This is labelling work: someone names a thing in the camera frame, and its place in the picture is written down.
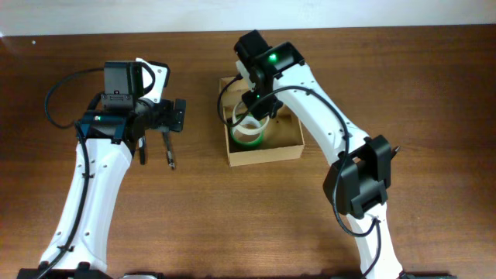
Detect green tape roll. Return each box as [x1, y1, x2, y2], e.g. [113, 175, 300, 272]
[229, 126, 264, 150]

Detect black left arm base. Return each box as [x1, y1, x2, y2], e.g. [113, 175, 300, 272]
[16, 262, 112, 279]

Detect brown cardboard box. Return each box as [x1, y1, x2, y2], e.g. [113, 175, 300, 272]
[221, 81, 305, 167]

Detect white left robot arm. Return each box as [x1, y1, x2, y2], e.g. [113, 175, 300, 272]
[19, 58, 186, 278]

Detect white masking tape roll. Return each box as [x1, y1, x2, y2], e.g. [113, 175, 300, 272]
[232, 102, 270, 136]

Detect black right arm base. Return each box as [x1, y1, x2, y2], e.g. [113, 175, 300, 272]
[321, 270, 459, 279]

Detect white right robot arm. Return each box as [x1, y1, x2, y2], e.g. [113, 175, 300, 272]
[230, 30, 406, 278]

